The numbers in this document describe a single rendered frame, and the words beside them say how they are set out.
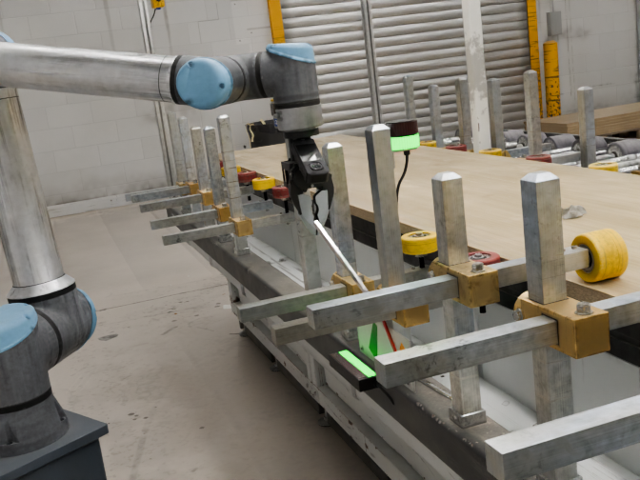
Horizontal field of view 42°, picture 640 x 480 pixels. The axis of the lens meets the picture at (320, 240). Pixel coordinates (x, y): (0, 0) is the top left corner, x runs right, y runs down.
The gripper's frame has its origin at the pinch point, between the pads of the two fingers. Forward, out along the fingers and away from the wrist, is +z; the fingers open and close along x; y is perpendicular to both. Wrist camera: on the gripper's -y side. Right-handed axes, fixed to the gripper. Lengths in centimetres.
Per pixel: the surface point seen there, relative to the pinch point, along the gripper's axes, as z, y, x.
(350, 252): 7.7, 6.1, -8.7
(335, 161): -12.1, 6.1, -7.9
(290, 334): 12.5, -22.7, 14.5
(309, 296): 14.1, 2.4, 2.7
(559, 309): 0, -72, -7
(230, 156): -6, 106, -8
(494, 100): -9, 123, -116
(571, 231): 7, -16, -48
